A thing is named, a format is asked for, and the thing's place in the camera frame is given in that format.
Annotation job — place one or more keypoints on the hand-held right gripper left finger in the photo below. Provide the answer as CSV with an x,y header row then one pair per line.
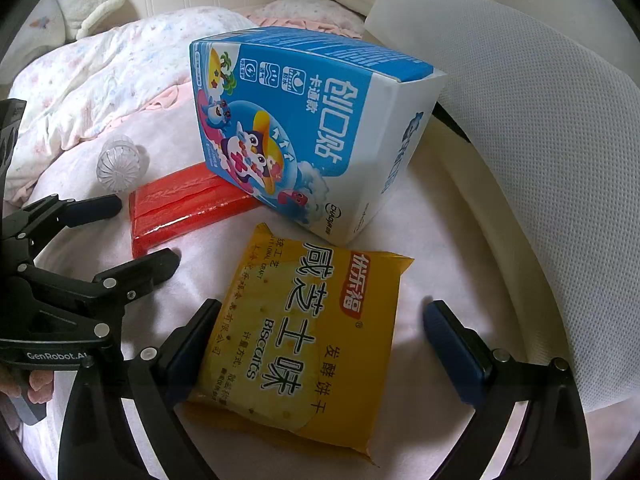
x,y
192,342

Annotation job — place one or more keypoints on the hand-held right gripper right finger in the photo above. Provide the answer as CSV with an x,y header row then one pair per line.
x,y
455,347

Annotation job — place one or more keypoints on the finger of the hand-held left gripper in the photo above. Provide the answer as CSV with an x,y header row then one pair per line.
x,y
95,208
155,262

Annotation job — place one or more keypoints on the red plastic packet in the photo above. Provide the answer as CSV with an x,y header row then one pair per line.
x,y
170,210

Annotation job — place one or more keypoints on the yellow biscuit packet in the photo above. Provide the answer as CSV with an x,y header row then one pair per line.
x,y
300,340

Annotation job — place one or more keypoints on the blue and white cartoon carton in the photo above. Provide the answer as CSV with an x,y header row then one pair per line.
x,y
260,125

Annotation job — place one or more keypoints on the white mesh storage box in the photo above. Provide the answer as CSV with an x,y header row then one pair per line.
x,y
525,110

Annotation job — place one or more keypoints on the person's left hand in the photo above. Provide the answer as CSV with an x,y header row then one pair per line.
x,y
40,385

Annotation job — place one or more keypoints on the empty clear plastic bottle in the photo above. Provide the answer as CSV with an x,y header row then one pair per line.
x,y
117,165

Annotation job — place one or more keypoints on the pink bed sheet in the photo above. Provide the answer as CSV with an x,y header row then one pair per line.
x,y
425,240

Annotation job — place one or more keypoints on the floral quilt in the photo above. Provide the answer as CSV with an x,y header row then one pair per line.
x,y
115,70

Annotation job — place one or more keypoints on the floral pillow with pink ruffle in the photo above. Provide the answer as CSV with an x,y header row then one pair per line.
x,y
310,12

